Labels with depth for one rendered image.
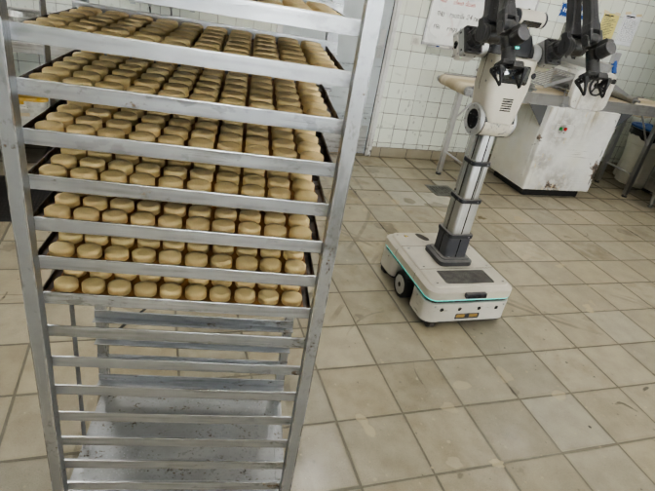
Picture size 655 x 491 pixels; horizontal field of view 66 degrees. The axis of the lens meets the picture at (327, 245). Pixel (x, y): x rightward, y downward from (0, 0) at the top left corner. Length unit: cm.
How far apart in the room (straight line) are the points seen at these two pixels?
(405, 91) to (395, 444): 380
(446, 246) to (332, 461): 137
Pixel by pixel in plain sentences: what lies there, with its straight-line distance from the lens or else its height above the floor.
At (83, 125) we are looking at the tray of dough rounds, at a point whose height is 124.
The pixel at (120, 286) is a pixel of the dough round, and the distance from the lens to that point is 125.
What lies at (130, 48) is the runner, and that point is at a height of 141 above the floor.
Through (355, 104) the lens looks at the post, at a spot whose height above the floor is 137.
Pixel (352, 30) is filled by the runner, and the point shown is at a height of 150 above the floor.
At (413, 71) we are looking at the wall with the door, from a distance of 525.
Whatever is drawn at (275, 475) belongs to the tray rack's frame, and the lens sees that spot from 179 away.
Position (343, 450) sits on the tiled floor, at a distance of 209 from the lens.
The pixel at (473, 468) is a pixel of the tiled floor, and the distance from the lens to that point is 222.
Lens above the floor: 158
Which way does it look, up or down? 28 degrees down
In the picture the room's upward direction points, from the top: 10 degrees clockwise
